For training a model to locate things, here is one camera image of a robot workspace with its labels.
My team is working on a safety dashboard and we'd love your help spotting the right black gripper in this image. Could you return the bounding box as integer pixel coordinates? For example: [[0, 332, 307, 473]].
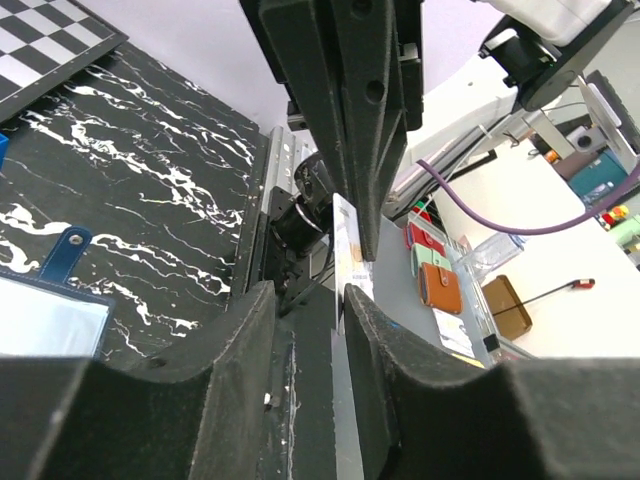
[[240, 0, 424, 261]]

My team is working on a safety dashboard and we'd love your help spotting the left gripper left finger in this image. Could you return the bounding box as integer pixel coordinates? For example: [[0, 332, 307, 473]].
[[1, 281, 276, 479]]

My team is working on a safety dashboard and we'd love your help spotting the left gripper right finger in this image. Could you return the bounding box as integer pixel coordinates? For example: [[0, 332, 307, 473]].
[[347, 287, 639, 479]]

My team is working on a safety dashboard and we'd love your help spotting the navy blue card holder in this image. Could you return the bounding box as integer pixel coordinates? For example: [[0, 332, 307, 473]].
[[1, 226, 115, 358]]

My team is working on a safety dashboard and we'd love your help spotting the white gold VIP card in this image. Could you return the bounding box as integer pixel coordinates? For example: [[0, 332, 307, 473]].
[[330, 193, 376, 480]]

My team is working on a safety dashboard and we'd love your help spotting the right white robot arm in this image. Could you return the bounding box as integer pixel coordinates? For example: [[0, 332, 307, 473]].
[[241, 1, 634, 261]]

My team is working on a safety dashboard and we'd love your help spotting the orange leather wallet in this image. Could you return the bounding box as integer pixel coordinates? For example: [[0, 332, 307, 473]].
[[417, 263, 463, 315]]

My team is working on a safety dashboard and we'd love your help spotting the mint green wallet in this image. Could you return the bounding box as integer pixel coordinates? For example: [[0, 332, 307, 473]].
[[411, 244, 452, 277]]

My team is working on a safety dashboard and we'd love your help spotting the red wallet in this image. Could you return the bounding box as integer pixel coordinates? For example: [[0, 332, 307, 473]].
[[404, 222, 446, 257]]

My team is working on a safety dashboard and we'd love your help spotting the black white chessboard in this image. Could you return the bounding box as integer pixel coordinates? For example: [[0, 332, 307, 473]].
[[1, 0, 128, 121]]

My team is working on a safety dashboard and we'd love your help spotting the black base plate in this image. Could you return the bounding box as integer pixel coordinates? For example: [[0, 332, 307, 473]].
[[244, 124, 336, 316]]

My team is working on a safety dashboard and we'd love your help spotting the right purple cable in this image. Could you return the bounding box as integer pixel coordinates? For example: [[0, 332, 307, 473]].
[[415, 158, 640, 235]]

